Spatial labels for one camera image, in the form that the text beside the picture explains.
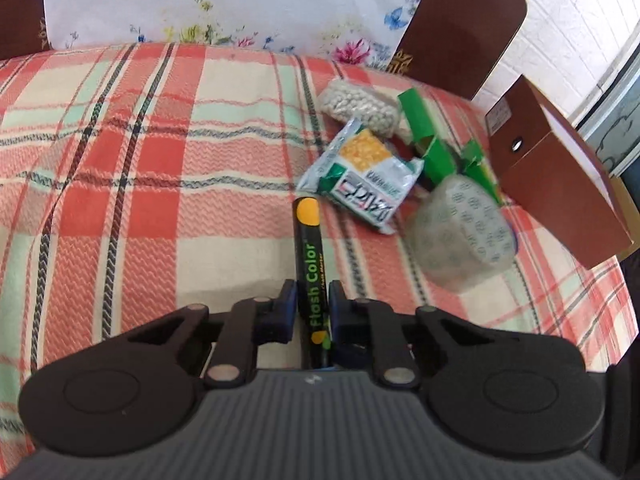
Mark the black Flash Color marker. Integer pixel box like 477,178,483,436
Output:
293,196,331,370

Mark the clear printed tape roll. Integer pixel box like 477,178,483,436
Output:
407,174,518,294

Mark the snack packet yellow white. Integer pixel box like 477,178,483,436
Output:
296,118,424,234

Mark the green carton box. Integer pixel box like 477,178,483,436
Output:
398,88,458,192

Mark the small green printed box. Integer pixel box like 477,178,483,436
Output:
460,140,503,206

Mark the bag of white beads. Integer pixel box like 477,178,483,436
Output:
319,79,400,138

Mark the red plaid bed cover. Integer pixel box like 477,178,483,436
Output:
1,44,638,471

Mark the brown cardboard box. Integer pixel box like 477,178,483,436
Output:
485,76,632,269

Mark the floral plastic bag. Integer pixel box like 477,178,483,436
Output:
43,0,421,70

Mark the dark brown headboard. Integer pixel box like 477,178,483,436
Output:
1,0,527,100

